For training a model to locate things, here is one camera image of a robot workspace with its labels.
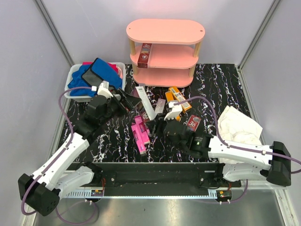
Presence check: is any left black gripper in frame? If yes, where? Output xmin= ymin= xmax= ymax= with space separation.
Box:
xmin=100 ymin=88 xmax=142 ymax=126

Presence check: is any red 3d toothpaste box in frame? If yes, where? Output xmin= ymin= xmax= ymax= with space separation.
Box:
xmin=187 ymin=115 xmax=201 ymax=132
xmin=135 ymin=86 xmax=156 ymax=121
xmin=137 ymin=43 xmax=152 ymax=68

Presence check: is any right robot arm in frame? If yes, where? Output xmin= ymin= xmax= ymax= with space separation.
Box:
xmin=146 ymin=114 xmax=291 ymax=187

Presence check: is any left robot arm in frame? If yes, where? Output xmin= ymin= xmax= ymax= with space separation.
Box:
xmin=18 ymin=88 xmax=141 ymax=216

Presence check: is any pink three-tier shelf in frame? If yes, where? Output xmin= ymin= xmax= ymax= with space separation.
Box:
xmin=126 ymin=18 xmax=206 ymax=88

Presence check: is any pink BeYou box middle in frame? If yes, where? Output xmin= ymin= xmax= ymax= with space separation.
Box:
xmin=135 ymin=116 xmax=150 ymax=145

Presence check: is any pink beyou box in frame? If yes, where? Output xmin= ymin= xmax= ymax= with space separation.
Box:
xmin=131 ymin=124 xmax=146 ymax=155
xmin=135 ymin=116 xmax=150 ymax=145

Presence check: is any grey Protefix toothpaste box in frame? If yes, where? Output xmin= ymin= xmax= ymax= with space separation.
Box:
xmin=155 ymin=98 xmax=166 ymax=114

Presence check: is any pink BeYou box front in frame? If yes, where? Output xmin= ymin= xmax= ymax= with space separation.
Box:
xmin=131 ymin=124 xmax=146 ymax=155

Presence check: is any orange R&O toothpaste box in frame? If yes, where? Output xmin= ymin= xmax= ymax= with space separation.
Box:
xmin=165 ymin=91 xmax=182 ymax=121

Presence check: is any pink cloth in basket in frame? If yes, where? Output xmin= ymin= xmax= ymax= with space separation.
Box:
xmin=82 ymin=62 xmax=123 ymax=78

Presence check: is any orange barcode toothpaste box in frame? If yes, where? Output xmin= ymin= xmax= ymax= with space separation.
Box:
xmin=168 ymin=86 xmax=192 ymax=113

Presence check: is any blue cloth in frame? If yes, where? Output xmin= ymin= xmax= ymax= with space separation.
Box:
xmin=68 ymin=58 xmax=123 ymax=99

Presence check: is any grey black-trimmed cloth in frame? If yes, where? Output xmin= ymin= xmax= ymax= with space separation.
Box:
xmin=81 ymin=58 xmax=122 ymax=89

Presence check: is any white plastic basket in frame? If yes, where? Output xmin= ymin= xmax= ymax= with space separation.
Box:
xmin=63 ymin=62 xmax=126 ymax=103

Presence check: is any white crumpled cloth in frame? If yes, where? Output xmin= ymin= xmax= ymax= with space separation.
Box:
xmin=218 ymin=106 xmax=263 ymax=145

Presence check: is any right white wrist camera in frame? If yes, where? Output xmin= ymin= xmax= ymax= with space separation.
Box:
xmin=164 ymin=101 xmax=182 ymax=121

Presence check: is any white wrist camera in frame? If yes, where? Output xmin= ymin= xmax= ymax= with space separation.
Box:
xmin=164 ymin=101 xmax=182 ymax=121
xmin=91 ymin=81 xmax=113 ymax=99

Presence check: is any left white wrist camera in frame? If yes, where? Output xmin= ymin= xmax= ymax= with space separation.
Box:
xmin=91 ymin=81 xmax=113 ymax=99

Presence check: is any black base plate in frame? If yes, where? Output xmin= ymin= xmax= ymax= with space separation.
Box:
xmin=84 ymin=162 xmax=241 ymax=189

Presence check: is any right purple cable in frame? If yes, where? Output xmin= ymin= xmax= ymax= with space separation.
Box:
xmin=173 ymin=96 xmax=301 ymax=204

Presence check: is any purple cable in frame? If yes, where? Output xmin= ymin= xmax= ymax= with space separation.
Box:
xmin=21 ymin=86 xmax=99 ymax=224
xmin=173 ymin=96 xmax=301 ymax=204

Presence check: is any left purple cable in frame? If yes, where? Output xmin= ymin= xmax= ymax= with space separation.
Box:
xmin=21 ymin=86 xmax=99 ymax=224

